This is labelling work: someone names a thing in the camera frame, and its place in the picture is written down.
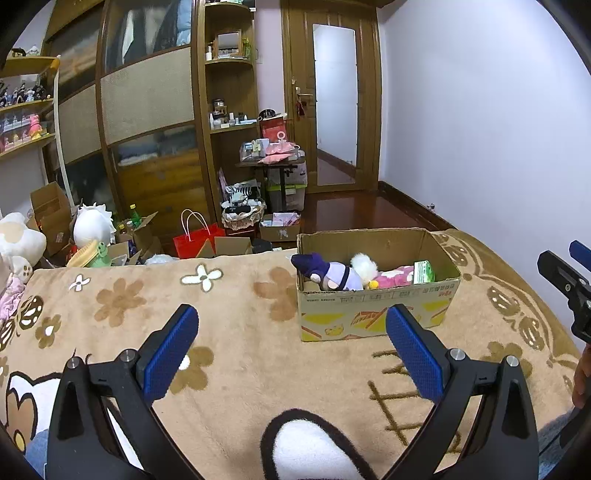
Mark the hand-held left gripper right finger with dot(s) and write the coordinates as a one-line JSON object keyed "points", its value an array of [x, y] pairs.
{"points": [[415, 353]]}

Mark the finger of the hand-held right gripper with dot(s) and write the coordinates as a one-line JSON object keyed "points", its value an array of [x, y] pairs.
{"points": [[570, 281], [582, 254]]}

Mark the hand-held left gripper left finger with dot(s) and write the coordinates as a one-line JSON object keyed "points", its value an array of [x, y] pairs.
{"points": [[168, 350]]}

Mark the printed cardboard box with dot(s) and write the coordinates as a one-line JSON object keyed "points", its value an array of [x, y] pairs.
{"points": [[369, 309]]}

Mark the pink plush bear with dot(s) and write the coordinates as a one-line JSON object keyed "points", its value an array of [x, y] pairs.
{"points": [[395, 276]]}

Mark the green tissue packet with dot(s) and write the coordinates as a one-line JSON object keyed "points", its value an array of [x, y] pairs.
{"points": [[424, 272]]}

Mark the white fluffy plush toy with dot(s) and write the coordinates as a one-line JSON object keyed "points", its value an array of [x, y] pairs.
{"points": [[364, 266]]}

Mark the purple plush doll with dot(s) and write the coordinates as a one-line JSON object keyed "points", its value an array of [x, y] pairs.
{"points": [[339, 277]]}

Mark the person's right hand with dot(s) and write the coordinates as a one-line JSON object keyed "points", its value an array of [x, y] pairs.
{"points": [[582, 378]]}

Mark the beige floral blanket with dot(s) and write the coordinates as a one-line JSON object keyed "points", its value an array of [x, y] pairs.
{"points": [[138, 314]]}

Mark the red paper bag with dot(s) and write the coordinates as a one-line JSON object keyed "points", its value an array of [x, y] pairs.
{"points": [[198, 242]]}

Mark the open brown cardboard box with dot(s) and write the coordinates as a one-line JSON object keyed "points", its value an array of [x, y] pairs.
{"points": [[143, 240]]}

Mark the green frog toy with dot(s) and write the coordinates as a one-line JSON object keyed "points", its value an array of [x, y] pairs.
{"points": [[99, 256]]}

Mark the flat cardboard box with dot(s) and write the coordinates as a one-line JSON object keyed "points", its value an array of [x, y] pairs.
{"points": [[233, 247]]}

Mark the yellow slatted object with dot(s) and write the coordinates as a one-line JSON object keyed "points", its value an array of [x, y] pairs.
{"points": [[81, 256]]}

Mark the green bottle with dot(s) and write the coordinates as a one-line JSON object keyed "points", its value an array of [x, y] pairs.
{"points": [[136, 217]]}

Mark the white spiky-hair plush head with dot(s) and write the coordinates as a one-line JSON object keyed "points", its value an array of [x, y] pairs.
{"points": [[92, 226]]}

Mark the wicker basket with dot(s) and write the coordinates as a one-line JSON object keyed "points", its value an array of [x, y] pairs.
{"points": [[242, 221]]}

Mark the small cardboard box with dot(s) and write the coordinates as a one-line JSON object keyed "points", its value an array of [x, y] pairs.
{"points": [[279, 230]]}

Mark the zebra plush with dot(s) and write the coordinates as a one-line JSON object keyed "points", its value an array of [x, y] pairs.
{"points": [[240, 194]]}

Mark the tall open cardboard box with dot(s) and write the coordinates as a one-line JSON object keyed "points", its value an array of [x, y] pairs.
{"points": [[48, 212]]}

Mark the white cat plush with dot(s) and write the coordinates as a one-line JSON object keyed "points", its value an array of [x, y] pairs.
{"points": [[18, 240]]}

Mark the clear plastic storage bin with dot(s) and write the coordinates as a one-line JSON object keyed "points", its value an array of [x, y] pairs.
{"points": [[288, 191]]}

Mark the small dark side table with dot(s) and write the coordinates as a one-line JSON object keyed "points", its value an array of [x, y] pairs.
{"points": [[272, 166]]}

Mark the wooden corner shelf unit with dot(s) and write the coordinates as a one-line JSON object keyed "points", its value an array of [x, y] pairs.
{"points": [[231, 143]]}

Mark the pink cloth pile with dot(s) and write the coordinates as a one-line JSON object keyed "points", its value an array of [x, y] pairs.
{"points": [[277, 157]]}

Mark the long white stick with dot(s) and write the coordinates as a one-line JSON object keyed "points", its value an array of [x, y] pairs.
{"points": [[62, 152]]}

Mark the wooden wardrobe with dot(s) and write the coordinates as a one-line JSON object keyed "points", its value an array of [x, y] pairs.
{"points": [[147, 106]]}

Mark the wooden door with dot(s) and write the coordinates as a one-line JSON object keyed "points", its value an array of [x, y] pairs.
{"points": [[332, 92]]}

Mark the wall shelf with figurines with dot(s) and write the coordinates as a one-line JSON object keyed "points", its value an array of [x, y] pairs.
{"points": [[25, 134]]}

